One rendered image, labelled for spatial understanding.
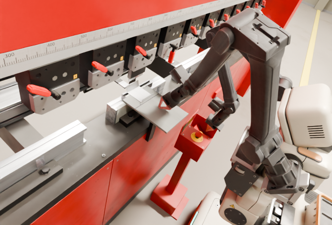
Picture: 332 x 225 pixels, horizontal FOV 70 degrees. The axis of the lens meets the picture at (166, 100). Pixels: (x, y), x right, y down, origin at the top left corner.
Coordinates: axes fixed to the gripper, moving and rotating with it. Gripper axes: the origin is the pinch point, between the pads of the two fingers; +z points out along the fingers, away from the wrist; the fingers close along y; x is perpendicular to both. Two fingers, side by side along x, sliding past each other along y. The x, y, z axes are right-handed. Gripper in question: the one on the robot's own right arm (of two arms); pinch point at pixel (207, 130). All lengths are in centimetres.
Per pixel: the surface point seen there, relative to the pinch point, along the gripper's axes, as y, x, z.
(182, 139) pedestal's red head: 7.4, 14.6, 4.4
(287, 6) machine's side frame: 15, -184, -43
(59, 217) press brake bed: 24, 81, 14
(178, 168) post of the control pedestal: -4.5, 7.3, 36.1
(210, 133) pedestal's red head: -3.4, -4.9, 4.1
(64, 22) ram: 51, 69, -55
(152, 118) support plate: 24.1, 37.6, -16.2
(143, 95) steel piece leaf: 36.1, 28.2, -13.5
